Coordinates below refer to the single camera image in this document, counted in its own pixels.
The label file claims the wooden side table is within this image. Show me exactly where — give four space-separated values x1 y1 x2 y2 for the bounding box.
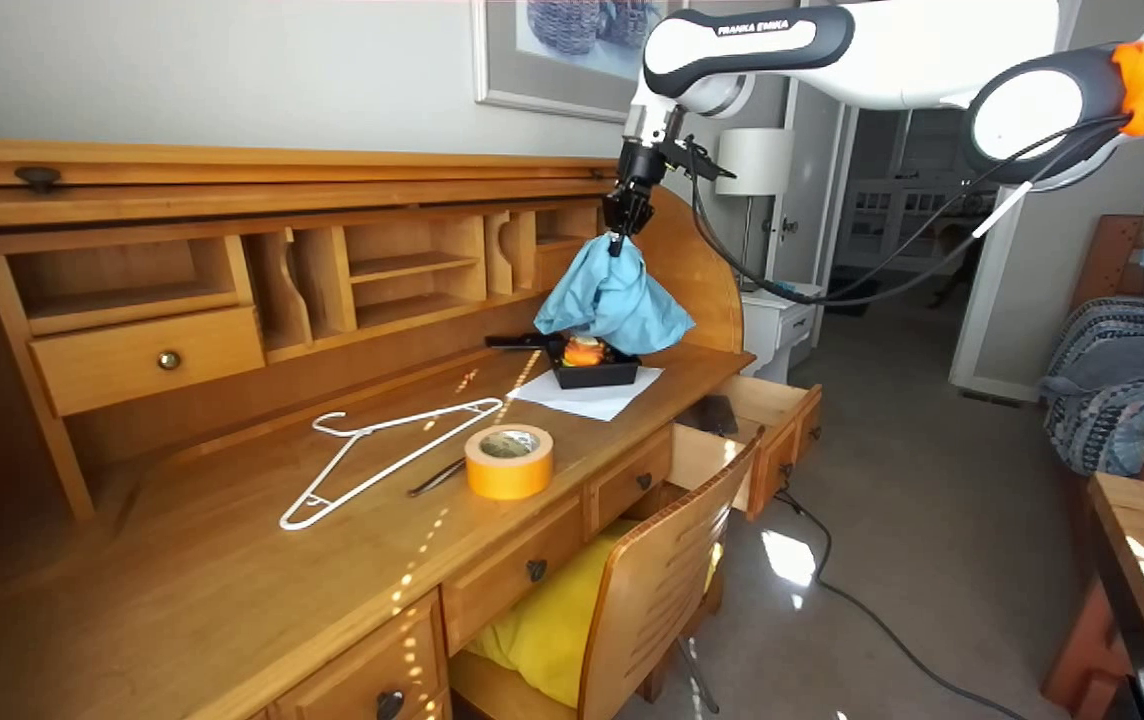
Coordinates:
1046 477 1144 720

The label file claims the orange tape roll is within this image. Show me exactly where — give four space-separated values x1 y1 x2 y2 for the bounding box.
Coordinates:
465 423 552 499

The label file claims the white nightstand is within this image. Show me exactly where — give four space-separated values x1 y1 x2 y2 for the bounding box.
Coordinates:
740 290 818 382

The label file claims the wooden roll-top desk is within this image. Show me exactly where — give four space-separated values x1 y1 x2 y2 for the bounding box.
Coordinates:
0 141 748 720

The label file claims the black tray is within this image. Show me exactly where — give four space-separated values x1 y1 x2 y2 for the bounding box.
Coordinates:
547 344 641 389

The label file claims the black floor cable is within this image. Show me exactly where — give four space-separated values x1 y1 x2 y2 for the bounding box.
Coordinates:
772 482 1006 720

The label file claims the framed wall picture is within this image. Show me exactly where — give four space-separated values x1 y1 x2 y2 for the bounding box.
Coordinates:
468 0 683 125

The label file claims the yellow seat cushion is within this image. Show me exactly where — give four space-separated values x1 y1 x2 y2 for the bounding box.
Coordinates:
454 536 617 706

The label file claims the black pen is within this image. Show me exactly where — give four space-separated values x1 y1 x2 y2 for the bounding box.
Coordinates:
409 461 465 497

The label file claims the white paper sheet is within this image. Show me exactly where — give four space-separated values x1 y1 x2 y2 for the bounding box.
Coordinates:
515 366 660 423

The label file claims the open wooden side drawer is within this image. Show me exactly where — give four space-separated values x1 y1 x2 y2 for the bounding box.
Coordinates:
674 374 824 515

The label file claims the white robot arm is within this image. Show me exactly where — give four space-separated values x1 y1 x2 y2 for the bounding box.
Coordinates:
606 0 1144 235

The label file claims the patterned blanket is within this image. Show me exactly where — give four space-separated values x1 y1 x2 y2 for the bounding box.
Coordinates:
1039 294 1144 477

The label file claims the orange toy on tray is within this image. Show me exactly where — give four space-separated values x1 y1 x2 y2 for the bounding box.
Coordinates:
561 334 608 366

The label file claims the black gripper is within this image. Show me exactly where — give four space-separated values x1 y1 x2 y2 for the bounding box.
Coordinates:
606 106 725 252

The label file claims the light blue cloth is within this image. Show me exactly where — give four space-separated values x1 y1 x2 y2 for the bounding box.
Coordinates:
535 231 695 356

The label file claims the wooden chair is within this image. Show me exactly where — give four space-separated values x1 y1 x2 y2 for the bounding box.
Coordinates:
454 452 748 720

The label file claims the white wire hanger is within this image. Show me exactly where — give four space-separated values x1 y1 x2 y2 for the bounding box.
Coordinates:
280 395 503 533

